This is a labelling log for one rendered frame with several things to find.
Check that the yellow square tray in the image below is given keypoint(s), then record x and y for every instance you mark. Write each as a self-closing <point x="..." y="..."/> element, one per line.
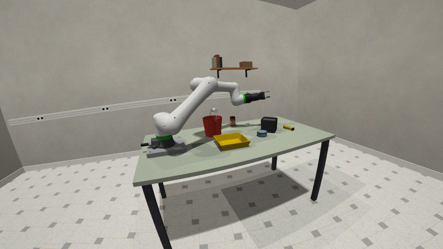
<point x="231" y="141"/>

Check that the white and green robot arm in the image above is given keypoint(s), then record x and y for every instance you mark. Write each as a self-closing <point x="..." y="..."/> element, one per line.
<point x="166" y="124"/>

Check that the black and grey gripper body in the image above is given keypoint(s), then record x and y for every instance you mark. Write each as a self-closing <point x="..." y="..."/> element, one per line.
<point x="254" y="97"/>

